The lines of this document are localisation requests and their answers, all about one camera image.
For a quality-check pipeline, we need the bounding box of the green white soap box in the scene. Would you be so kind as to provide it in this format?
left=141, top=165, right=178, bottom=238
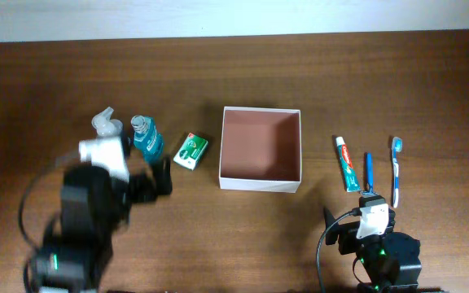
left=173, top=133, right=208, bottom=170

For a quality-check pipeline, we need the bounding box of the teal mouthwash bottle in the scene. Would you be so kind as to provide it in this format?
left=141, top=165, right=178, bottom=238
left=131, top=115, right=164, bottom=164

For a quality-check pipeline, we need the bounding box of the clear foaming soap pump bottle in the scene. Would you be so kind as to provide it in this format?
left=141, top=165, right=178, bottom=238
left=91, top=107, right=131, bottom=159

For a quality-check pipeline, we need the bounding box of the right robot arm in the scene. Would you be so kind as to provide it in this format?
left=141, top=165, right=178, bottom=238
left=316, top=195, right=422, bottom=293

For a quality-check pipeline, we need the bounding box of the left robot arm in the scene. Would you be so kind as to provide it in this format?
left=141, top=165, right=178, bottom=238
left=23, top=156, right=173, bottom=292

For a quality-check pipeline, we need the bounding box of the green red toothpaste tube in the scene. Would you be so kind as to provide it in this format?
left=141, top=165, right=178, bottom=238
left=335, top=137, right=361, bottom=192

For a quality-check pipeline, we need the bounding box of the blue disposable razor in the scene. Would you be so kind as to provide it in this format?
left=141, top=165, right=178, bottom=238
left=361, top=152, right=378, bottom=197

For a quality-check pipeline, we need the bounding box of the blue white toothbrush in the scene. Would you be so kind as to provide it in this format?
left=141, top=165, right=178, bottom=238
left=391, top=137, right=402, bottom=208

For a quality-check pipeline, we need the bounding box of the white open cardboard box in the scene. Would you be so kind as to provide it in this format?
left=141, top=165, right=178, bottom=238
left=218, top=106, right=302, bottom=193

